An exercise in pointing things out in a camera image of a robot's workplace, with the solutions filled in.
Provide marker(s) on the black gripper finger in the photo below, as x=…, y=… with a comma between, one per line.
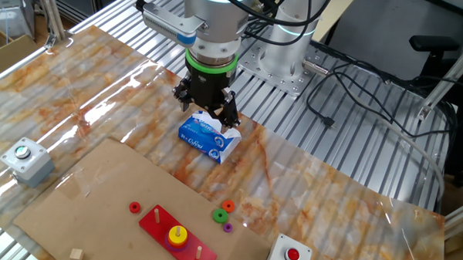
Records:
x=183, y=95
x=228, y=116

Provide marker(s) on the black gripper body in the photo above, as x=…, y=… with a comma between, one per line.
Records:
x=210, y=87

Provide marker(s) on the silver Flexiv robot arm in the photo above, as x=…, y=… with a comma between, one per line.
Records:
x=220, y=21

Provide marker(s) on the red Hanoi base with pegs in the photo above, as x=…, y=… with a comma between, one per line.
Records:
x=151, y=225

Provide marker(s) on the blue white tissue pack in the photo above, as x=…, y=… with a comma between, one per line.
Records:
x=208, y=140

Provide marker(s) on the marble pattern plastic mat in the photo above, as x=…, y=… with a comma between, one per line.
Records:
x=329, y=195

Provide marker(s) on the brown cardboard sheet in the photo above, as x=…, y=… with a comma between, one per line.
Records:
x=97, y=202

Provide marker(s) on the grey box red button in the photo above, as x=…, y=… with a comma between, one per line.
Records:
x=279, y=247

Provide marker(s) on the grey box green button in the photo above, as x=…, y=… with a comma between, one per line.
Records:
x=29, y=167

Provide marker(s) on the brown cardboard box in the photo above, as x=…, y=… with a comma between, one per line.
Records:
x=10, y=56

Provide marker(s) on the small wooden cube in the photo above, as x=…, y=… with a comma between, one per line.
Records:
x=76, y=255

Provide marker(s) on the grey metal cabinet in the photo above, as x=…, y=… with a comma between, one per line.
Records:
x=8, y=10

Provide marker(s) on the black office chair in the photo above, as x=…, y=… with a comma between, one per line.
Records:
x=431, y=43

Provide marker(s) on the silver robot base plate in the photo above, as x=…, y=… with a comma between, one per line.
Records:
x=257, y=65

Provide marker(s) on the silver wrist camera blue tip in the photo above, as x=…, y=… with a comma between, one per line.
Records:
x=165, y=25

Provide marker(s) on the aluminium frame post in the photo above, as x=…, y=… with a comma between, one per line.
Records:
x=441, y=87
x=52, y=12

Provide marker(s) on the aluminium frame rail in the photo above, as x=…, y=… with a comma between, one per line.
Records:
x=460, y=223
x=17, y=65

